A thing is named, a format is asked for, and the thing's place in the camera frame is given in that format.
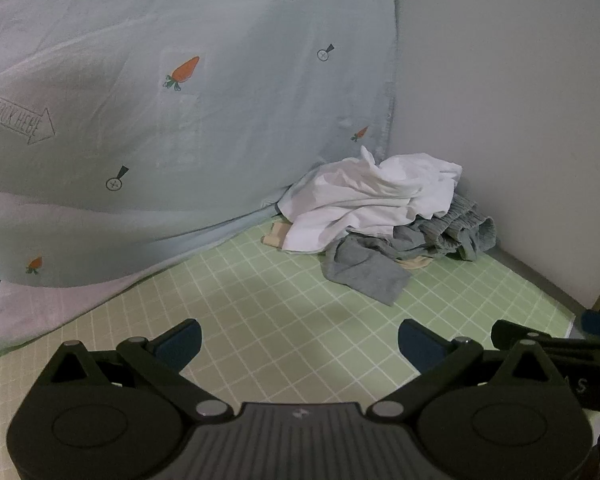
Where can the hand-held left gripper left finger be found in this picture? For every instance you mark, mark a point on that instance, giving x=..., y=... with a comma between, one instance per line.
x=180, y=342

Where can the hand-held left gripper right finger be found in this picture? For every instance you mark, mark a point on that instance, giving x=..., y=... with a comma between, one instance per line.
x=420, y=342

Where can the white shirt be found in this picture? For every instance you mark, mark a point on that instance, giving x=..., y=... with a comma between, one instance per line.
x=370, y=195

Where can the grey t-shirt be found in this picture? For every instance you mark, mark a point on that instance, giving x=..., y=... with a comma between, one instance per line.
x=365, y=270

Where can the green checked bed sheet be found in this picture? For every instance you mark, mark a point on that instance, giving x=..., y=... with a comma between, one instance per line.
x=280, y=300

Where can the grey ribbed shorts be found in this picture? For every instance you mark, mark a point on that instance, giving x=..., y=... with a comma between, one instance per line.
x=460, y=230

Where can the beige cloth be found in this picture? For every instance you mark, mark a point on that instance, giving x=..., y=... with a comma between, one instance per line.
x=276, y=237

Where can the carrot print light green blanket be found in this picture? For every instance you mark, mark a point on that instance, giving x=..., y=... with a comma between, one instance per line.
x=130, y=135

